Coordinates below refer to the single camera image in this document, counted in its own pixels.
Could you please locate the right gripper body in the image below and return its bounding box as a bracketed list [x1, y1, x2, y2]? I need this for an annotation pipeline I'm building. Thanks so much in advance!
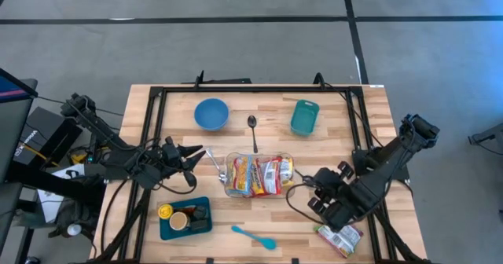
[307, 160, 355, 218]

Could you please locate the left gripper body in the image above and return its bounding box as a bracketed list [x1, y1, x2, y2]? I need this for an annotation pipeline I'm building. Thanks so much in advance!
[156, 136, 197, 189]

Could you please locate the yellow chicken ramen packet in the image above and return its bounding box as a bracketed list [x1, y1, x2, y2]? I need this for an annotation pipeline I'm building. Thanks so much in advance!
[279, 156, 296, 189]

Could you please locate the clear plastic bin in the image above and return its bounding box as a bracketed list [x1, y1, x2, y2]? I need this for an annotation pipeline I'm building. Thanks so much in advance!
[222, 151, 296, 200]

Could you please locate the blue ramen packet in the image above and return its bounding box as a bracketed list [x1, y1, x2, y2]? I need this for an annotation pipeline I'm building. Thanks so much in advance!
[227, 156, 253, 197]

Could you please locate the black-lid spice jar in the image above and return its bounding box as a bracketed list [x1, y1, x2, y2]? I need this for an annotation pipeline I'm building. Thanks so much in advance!
[192, 204, 208, 221]

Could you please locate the yellow-lid jar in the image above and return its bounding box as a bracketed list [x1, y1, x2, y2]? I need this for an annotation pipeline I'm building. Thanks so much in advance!
[157, 203, 175, 220]

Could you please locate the silver green snack packet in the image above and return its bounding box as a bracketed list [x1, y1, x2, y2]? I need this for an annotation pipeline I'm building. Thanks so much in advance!
[314, 223, 365, 259]

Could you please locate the red Maruchan ramen packet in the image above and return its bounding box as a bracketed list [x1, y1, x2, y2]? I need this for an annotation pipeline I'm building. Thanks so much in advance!
[250, 157, 267, 197]
[263, 156, 283, 196]

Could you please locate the teal lid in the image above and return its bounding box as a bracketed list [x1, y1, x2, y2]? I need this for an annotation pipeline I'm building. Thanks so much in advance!
[230, 225, 277, 251]

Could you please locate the blue bowl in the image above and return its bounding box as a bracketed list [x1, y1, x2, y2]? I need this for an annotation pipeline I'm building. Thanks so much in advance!
[193, 97, 231, 132]

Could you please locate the teal plastic basket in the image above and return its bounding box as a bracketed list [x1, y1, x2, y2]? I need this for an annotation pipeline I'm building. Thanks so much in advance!
[289, 99, 321, 136]

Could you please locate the teal rectangular tray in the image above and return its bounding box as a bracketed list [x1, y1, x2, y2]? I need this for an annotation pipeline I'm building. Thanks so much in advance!
[159, 196, 214, 241]

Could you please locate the dark green backpack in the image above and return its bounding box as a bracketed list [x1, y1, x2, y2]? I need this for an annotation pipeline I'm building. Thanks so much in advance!
[15, 199, 97, 240]

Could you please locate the white round cap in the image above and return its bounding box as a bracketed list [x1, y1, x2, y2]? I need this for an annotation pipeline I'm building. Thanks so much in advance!
[65, 222, 83, 237]

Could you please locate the white paper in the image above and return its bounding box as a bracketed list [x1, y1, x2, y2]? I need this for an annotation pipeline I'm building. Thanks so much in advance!
[36, 163, 86, 224]

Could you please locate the black computer case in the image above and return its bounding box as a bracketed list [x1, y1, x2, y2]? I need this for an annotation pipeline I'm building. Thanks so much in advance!
[15, 106, 83, 169]

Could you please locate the computer monitor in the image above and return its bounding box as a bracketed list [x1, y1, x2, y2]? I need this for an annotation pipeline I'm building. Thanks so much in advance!
[0, 68, 39, 185]

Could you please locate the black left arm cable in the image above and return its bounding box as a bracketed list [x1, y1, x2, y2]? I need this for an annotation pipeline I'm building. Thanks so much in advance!
[155, 169, 197, 196]

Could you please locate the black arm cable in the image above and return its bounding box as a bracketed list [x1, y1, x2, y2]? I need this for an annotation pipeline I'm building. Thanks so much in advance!
[155, 169, 197, 196]
[285, 169, 327, 226]

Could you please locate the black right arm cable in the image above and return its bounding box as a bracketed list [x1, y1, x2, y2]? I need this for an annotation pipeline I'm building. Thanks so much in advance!
[285, 169, 327, 226]

